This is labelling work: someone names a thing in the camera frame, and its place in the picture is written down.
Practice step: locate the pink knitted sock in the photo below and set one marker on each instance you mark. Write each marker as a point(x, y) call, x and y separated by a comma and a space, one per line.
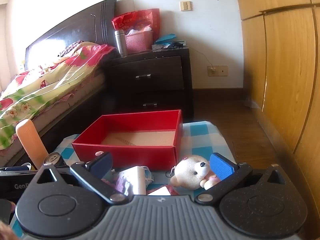
point(173, 191)

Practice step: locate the dark wooden nightstand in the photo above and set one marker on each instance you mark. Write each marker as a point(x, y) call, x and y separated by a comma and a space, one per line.
point(150, 65)

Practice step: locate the teal folded paper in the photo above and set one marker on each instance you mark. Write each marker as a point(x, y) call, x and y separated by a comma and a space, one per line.
point(166, 38)

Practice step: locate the clear plastic scrap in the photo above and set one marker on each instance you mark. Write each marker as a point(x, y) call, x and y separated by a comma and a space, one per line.
point(251, 103)

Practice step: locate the steel thermos bottle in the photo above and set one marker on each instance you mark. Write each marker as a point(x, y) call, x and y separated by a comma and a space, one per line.
point(121, 42)

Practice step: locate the green drink can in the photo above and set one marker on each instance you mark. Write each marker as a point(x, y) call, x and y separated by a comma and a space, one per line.
point(53, 158)

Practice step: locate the black small clutter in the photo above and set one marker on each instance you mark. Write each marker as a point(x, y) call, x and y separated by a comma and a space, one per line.
point(178, 45)

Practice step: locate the orange ribbed bottle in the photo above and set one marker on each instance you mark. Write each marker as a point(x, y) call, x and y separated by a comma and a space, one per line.
point(30, 142)

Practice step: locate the grey striped blanket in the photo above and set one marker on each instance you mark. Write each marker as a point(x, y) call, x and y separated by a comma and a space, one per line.
point(71, 47)

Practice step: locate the floral quilt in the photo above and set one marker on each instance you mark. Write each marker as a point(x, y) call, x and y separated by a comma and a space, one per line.
point(37, 87)

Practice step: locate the red plastic bag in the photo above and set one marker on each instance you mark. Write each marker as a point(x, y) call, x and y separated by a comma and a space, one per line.
point(140, 17)

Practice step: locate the pink plastic basket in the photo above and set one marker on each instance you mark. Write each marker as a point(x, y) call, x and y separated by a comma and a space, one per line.
point(138, 42)

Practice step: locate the beige wall switch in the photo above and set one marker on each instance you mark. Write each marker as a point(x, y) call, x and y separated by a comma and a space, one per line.
point(185, 6)

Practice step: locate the white plastic bag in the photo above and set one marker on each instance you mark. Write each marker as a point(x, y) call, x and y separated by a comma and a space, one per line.
point(136, 31)

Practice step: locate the beige wall outlet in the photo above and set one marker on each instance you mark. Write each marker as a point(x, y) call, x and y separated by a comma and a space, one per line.
point(220, 71)

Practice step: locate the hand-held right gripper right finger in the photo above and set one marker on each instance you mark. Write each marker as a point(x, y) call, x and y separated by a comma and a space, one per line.
point(222, 166)

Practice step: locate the blue white checkered tablecloth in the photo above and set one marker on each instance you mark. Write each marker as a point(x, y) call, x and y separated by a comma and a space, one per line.
point(200, 135)

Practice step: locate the red cardboard box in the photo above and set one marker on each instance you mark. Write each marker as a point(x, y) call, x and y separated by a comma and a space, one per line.
point(125, 152)

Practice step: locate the person's left hand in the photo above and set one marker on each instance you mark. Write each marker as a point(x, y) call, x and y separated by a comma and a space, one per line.
point(6, 210)

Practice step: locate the white teddy bear plush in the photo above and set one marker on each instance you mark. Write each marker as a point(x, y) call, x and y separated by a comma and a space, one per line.
point(190, 172)

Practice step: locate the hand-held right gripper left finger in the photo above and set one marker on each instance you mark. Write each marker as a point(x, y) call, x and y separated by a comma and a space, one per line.
point(103, 165)

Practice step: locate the wooden wardrobe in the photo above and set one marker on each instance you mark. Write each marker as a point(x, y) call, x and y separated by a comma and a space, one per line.
point(287, 67)

